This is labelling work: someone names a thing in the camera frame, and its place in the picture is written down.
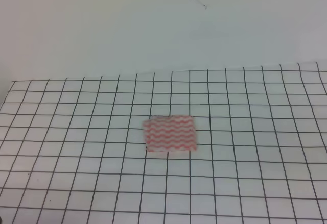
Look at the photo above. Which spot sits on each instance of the pink wavy striped towel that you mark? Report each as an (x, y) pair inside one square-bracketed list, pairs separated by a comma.
[(170, 133)]

